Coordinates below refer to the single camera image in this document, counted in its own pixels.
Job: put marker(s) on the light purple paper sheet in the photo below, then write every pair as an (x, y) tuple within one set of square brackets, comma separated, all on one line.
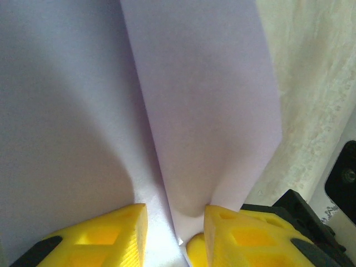
[(83, 83)]

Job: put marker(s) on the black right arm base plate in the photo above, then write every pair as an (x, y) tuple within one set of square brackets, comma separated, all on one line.
[(342, 178)]

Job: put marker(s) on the aluminium mounting rail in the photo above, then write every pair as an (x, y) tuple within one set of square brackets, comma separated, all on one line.
[(347, 130)]

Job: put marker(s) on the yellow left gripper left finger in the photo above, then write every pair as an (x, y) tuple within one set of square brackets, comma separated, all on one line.
[(105, 242)]

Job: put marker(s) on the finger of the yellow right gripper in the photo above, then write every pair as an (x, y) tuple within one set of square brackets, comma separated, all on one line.
[(197, 250)]

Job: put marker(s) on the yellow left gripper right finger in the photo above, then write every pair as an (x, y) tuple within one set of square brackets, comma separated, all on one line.
[(250, 242)]

